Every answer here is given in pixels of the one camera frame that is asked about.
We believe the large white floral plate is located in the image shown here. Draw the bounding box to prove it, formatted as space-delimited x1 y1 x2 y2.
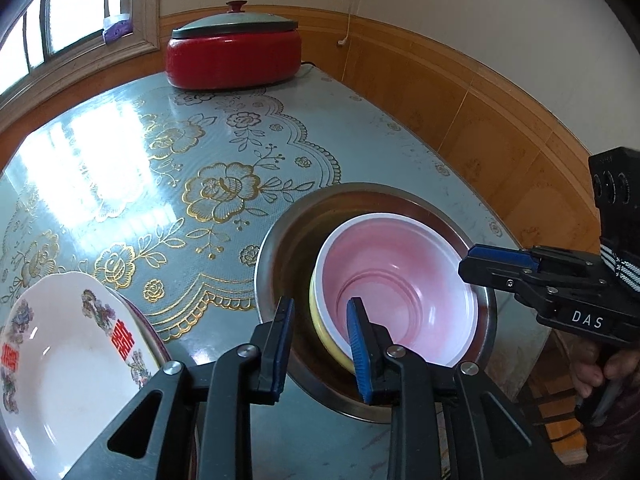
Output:
0 271 171 480

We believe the yellow plastic bowl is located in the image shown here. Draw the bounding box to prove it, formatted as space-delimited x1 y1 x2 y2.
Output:
308 260 361 376

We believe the red electric cooker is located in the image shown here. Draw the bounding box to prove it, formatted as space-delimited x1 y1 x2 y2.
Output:
166 27 303 91

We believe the purple packet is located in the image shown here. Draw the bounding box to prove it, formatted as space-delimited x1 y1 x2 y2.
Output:
101 12 133 43

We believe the window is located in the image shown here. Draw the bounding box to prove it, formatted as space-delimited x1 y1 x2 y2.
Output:
0 0 161 98

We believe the wooden stool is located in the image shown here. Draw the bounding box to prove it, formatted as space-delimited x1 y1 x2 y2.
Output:
520 375 593 467

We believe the pink-rimmed plate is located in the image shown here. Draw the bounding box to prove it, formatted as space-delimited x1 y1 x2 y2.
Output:
116 292 173 368

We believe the person's right forearm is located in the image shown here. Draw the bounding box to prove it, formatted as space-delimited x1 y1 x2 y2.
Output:
597 385 640 471

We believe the grey cooker lid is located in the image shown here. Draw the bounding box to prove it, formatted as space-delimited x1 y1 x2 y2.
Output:
171 1 301 41

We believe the red plastic bowl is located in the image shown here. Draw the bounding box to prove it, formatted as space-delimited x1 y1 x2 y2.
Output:
314 212 480 368

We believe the person's right hand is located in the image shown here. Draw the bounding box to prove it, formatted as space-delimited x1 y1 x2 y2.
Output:
570 345 640 401

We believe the white cable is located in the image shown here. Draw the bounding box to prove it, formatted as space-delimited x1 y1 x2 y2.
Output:
337 0 357 48

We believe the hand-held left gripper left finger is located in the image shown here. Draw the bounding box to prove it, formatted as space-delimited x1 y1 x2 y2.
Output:
62 296 296 480

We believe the stainless steel bowl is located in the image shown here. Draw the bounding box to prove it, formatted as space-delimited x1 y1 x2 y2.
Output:
253 181 498 423

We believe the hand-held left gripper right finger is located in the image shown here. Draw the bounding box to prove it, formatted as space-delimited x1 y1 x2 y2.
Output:
346 296 556 480

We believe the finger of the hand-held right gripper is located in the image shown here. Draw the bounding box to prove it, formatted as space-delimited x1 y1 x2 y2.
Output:
458 244 566 313
530 245 603 281

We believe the floral tablecloth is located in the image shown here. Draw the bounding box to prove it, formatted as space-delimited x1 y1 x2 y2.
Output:
0 62 548 480

